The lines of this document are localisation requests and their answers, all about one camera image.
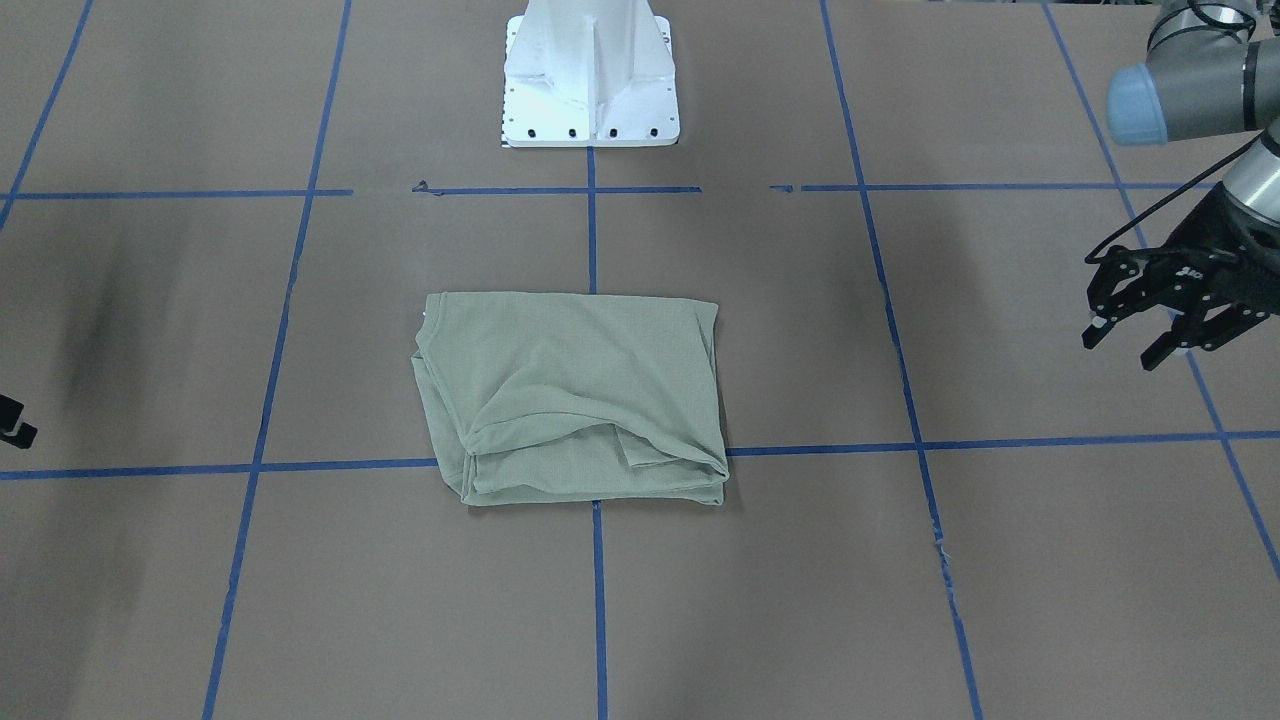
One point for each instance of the olive green long-sleeve shirt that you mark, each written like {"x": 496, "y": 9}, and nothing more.
{"x": 570, "y": 397}

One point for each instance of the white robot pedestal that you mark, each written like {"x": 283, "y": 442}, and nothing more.
{"x": 589, "y": 75}

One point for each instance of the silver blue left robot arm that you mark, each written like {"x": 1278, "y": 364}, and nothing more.
{"x": 1206, "y": 74}

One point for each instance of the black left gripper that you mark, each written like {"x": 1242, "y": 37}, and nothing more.
{"x": 1243, "y": 240}

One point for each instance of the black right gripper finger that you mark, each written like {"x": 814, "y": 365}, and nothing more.
{"x": 15, "y": 429}

